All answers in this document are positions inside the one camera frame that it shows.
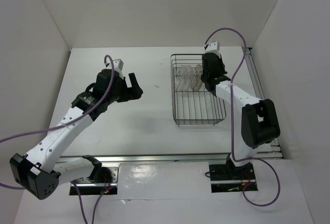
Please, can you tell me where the smoky plate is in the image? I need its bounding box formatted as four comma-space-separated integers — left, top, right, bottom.
190, 64, 203, 92

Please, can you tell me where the clear plate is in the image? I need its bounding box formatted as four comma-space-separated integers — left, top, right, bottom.
182, 65, 193, 92
176, 65, 184, 92

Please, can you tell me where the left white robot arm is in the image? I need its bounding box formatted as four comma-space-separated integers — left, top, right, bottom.
10, 69, 143, 200

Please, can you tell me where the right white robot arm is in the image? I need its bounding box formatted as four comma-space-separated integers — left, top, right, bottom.
201, 53, 281, 179

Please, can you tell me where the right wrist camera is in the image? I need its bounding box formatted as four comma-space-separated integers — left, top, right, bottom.
204, 41, 222, 58

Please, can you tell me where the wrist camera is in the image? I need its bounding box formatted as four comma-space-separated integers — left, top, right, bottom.
204, 41, 222, 58
104, 59, 124, 74

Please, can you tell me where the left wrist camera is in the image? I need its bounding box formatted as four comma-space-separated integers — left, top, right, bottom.
104, 59, 124, 74

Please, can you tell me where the metal wire dish rack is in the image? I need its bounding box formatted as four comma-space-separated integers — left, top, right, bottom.
170, 54, 226, 126

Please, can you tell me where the aluminium rail front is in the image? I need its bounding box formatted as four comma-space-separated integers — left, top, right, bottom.
55, 154, 233, 164

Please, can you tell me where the aluminium rail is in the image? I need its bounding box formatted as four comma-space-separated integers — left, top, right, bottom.
55, 154, 233, 164
242, 47, 284, 160

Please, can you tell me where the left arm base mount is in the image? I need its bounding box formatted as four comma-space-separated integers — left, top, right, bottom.
74, 163, 119, 196

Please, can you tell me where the aluminium rail right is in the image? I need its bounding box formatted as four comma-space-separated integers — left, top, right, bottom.
242, 47, 284, 160

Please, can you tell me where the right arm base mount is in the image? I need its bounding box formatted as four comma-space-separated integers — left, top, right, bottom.
204, 156, 258, 193

